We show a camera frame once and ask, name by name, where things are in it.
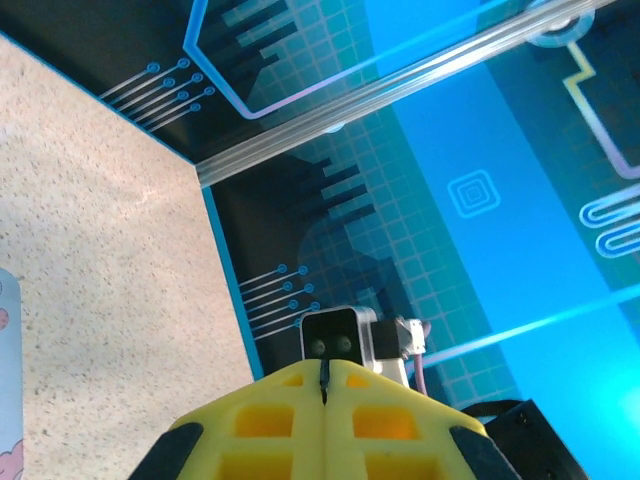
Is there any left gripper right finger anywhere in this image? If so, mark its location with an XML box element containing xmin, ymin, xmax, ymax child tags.
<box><xmin>323</xmin><ymin>359</ymin><xmax>522</xmax><ymax>480</ymax></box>

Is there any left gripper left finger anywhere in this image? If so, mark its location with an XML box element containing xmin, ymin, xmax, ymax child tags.
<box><xmin>127</xmin><ymin>359</ymin><xmax>327</xmax><ymax>480</ymax></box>

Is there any clear acrylic bar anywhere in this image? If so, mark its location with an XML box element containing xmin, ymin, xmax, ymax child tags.
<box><xmin>193</xmin><ymin>0</ymin><xmax>640</xmax><ymax>190</ymax></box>

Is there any right wrist purple cable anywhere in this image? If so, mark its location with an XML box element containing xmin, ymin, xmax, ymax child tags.
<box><xmin>405</xmin><ymin>322</ymin><xmax>433</xmax><ymax>397</ymax></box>

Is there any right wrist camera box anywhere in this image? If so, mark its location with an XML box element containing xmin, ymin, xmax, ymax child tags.
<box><xmin>299</xmin><ymin>306</ymin><xmax>432</xmax><ymax>389</ymax></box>

